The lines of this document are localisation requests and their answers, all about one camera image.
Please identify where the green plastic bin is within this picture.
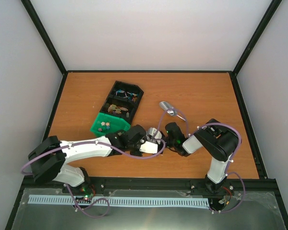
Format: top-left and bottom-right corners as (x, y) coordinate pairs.
(90, 113), (131, 137)

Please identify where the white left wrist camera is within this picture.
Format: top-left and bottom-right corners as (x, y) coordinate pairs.
(139, 141), (158, 154)

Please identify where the black plastic bin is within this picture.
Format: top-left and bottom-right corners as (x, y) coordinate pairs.
(100, 81), (144, 124)

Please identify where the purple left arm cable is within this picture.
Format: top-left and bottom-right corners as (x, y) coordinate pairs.
(20, 138), (167, 218)

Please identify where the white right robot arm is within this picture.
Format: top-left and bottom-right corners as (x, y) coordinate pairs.
(165, 119), (242, 194)

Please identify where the light blue cable duct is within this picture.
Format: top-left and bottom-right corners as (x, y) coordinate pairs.
(27, 195), (209, 209)

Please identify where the metal scoop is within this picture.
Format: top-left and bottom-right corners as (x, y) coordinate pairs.
(159, 101), (186, 121)

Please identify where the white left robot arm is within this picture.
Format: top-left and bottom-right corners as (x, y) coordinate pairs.
(28, 125), (150, 193)

